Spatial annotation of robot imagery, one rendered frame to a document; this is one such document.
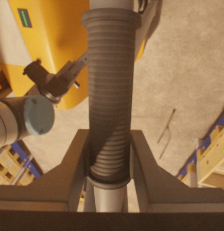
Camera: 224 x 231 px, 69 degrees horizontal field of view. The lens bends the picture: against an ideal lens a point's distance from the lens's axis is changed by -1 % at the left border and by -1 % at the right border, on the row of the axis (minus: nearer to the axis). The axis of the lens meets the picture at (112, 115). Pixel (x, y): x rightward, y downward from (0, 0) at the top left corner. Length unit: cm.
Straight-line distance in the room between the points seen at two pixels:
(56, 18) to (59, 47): 10
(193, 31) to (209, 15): 13
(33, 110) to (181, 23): 129
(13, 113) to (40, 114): 5
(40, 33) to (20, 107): 40
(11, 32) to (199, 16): 119
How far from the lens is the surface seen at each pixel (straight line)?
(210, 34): 152
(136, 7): 101
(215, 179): 192
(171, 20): 146
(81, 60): 45
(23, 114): 36
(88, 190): 19
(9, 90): 102
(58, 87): 44
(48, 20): 69
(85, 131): 15
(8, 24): 78
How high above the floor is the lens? 141
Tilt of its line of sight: 42 degrees down
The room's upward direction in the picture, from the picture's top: 158 degrees counter-clockwise
